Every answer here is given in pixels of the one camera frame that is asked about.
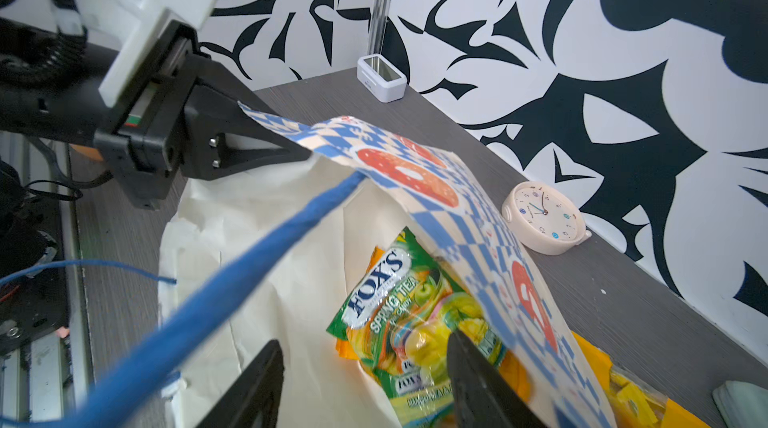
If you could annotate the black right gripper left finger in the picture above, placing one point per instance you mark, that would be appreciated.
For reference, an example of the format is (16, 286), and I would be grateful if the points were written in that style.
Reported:
(253, 400)

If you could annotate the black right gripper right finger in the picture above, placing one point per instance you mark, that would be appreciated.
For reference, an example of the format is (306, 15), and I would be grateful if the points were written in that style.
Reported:
(481, 397)

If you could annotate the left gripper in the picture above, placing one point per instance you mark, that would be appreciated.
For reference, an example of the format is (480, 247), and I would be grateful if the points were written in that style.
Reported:
(141, 139)

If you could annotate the green spring candy bag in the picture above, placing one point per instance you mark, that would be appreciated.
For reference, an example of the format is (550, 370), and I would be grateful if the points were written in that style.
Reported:
(397, 321)

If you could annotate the blue checkered paper bag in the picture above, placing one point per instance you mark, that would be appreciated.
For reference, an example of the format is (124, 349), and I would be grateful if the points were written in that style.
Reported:
(272, 253)

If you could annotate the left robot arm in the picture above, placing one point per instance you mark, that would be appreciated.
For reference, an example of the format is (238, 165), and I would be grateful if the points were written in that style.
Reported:
(50, 80)

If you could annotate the white digital clock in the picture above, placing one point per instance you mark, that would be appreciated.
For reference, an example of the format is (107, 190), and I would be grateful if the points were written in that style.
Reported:
(382, 79)

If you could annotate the mint green case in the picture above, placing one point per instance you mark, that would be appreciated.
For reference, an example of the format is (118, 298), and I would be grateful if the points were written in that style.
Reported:
(742, 404)

